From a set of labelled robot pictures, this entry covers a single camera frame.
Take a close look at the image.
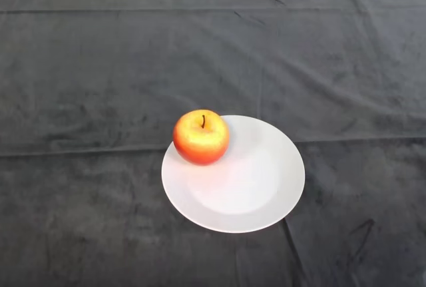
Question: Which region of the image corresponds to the red yellow apple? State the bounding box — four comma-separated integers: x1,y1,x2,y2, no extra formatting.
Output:
172,109,230,166

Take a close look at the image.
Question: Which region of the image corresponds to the white round plate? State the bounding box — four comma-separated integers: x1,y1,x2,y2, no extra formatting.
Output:
161,115,306,234

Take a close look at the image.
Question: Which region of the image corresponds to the black cloth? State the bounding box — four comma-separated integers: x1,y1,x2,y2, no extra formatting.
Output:
0,0,426,287

